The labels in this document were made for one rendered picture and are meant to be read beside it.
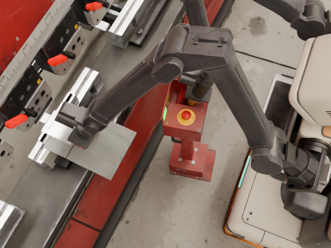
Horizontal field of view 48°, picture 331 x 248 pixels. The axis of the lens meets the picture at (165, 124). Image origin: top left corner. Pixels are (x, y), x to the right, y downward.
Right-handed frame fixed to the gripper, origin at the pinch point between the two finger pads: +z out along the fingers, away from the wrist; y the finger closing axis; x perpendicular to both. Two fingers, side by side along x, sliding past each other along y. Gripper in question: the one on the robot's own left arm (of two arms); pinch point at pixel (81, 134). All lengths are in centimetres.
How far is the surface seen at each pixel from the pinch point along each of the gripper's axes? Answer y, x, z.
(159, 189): -11, 60, 83
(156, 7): -65, 1, 11
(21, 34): -7.1, -26.0, -33.7
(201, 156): -36, 68, 65
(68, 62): -14.6, -14.9, -13.4
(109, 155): 2.4, 11.0, -4.2
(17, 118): 9.3, -17.1, -23.2
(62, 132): 1.6, -5.7, 4.1
